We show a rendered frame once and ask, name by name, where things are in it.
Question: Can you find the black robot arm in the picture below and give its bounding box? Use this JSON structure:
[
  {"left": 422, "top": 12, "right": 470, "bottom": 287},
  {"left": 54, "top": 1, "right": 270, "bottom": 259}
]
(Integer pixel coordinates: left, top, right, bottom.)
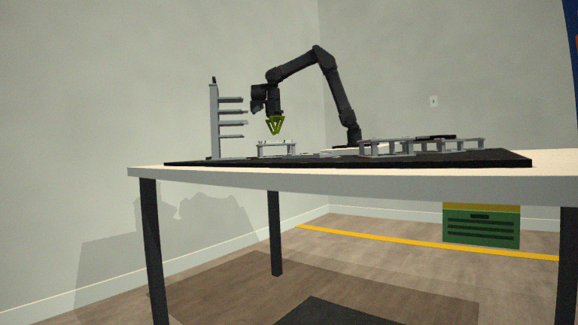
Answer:
[{"left": 251, "top": 44, "right": 362, "bottom": 149}]

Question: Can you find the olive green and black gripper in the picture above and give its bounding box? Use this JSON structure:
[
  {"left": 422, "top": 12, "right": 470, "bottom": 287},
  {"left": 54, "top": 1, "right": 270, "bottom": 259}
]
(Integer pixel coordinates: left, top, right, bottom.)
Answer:
[{"left": 266, "top": 99, "right": 285, "bottom": 135}]

